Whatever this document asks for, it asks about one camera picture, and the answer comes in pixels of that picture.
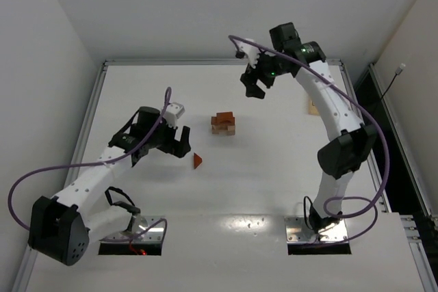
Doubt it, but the red-brown triangle wood block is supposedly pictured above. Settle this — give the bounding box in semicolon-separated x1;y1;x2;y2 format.
193;152;203;170

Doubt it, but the red-brown arch wood block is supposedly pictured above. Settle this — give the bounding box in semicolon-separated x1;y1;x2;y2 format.
216;111;235;125

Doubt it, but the red-brown long wood block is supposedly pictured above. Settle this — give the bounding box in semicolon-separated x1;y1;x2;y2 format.
211;116;235;131

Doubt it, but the translucent orange plastic box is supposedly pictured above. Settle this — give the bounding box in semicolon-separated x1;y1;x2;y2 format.
308;99;320;116

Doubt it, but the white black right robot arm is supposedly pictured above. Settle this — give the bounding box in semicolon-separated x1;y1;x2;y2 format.
234;23;377;233

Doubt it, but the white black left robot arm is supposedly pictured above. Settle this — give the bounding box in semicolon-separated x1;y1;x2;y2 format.
28;103;191;266

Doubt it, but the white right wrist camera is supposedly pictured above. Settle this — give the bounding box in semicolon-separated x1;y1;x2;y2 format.
235;38;261;68

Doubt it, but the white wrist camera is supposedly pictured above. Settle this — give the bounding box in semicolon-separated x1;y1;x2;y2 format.
163;103;185;129
235;38;261;68

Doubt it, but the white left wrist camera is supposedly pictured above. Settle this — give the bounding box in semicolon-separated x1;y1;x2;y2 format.
163;103;185;129

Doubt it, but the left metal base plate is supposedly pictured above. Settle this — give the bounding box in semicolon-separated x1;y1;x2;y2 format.
132;215;167;243

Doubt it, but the metal base plate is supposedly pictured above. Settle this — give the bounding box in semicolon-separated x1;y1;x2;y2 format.
284;216;348;245
132;215;167;243

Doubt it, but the aluminium table frame rail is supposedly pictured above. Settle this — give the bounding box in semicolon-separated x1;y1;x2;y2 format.
102;58;345;66

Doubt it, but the black cable with white plug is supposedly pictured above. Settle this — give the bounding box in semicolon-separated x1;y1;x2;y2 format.
371;63;407;115

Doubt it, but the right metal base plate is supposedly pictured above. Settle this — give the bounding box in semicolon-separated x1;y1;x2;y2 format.
284;216;348;245

